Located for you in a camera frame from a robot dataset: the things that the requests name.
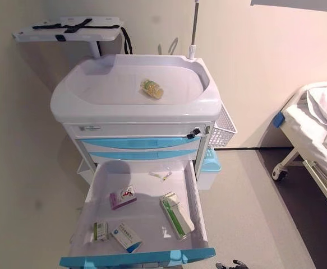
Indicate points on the blue bed corner bumper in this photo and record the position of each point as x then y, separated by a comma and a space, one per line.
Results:
279, 119

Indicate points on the white hospital bed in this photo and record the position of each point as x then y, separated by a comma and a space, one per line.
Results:
300, 126

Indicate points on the black cart keys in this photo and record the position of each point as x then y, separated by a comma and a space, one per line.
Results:
192, 134

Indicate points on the blue fronted white cart drawer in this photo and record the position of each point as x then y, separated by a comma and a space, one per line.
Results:
140, 221

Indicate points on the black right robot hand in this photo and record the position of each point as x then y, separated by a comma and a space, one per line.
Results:
236, 265

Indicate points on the blue white medicine box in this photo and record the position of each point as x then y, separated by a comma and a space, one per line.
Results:
125, 237

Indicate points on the metal IV pole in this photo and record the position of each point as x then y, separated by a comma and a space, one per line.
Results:
192, 28

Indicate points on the small wrapped syringes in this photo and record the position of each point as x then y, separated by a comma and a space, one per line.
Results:
161, 175

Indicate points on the purple white medicine box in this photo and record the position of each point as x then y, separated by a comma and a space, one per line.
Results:
122, 197

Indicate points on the long white green medicine box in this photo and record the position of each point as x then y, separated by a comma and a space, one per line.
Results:
177, 215

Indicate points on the clear bottle yellow capsules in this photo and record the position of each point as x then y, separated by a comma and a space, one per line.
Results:
152, 89

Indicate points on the small green white medicine box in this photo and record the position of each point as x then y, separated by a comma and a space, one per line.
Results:
100, 231

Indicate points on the blue lidded waste bin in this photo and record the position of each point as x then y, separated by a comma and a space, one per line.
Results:
211, 168

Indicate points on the white blue medical cart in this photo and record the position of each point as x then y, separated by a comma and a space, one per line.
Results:
124, 112

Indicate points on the white perforated side basket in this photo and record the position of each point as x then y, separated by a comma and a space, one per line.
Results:
223, 129

